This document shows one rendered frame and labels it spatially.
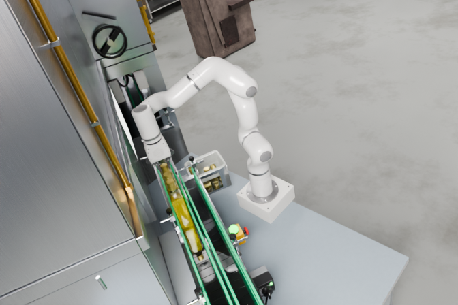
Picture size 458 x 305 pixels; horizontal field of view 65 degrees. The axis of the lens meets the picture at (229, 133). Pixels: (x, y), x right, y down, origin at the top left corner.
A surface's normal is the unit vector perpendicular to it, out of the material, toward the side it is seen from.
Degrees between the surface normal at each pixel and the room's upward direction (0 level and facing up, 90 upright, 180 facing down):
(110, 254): 90
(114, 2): 90
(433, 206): 0
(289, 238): 0
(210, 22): 90
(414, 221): 0
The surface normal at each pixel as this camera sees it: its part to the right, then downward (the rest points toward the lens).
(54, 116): 0.37, 0.48
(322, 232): -0.20, -0.80
